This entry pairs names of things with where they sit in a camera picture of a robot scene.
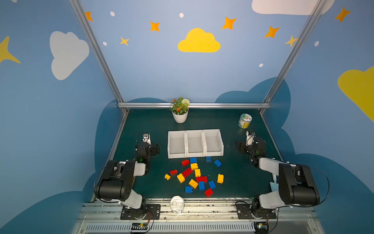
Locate green yellow tin can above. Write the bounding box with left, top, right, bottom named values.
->
left=238, top=114, right=252, bottom=129

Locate blue lego bottom left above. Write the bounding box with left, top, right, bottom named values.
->
left=185, top=186, right=193, bottom=193

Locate small red lego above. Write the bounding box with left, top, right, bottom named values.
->
left=170, top=170, right=178, bottom=176

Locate blue lego brick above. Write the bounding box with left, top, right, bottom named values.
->
left=214, top=160, right=222, bottom=167

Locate yellow lego brick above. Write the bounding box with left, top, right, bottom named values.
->
left=217, top=174, right=224, bottom=184

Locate blue lego bottom middle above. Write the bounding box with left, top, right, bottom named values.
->
left=198, top=181, right=205, bottom=191

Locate red lego bottom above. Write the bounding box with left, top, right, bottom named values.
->
left=204, top=188, right=213, bottom=198

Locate long red lego brick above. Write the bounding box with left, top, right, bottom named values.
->
left=182, top=168, right=193, bottom=178

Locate circuit board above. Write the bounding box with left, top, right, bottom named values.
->
left=254, top=222, right=269, bottom=234
left=130, top=222, right=149, bottom=233

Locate left circuit board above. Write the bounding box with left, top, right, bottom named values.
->
left=130, top=222, right=149, bottom=233

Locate white right bin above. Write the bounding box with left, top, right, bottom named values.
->
left=203, top=129, right=224, bottom=157

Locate aluminium rail frame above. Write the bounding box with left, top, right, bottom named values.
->
left=72, top=198, right=324, bottom=234

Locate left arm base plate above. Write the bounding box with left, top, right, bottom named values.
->
left=120, top=204, right=161, bottom=220

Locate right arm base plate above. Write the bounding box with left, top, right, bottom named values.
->
left=234, top=201, right=277, bottom=219

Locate right circuit board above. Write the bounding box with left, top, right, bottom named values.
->
left=254, top=222, right=269, bottom=234

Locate light blue spatula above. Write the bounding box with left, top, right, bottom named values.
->
left=270, top=174, right=279, bottom=192

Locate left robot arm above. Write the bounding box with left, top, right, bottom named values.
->
left=94, top=132, right=160, bottom=211

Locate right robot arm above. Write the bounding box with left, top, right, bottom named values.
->
left=236, top=132, right=322, bottom=212

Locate potted plant white pot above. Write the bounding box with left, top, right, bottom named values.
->
left=169, top=97, right=190, bottom=123

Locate white left bin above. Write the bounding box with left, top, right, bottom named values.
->
left=167, top=131, right=187, bottom=159

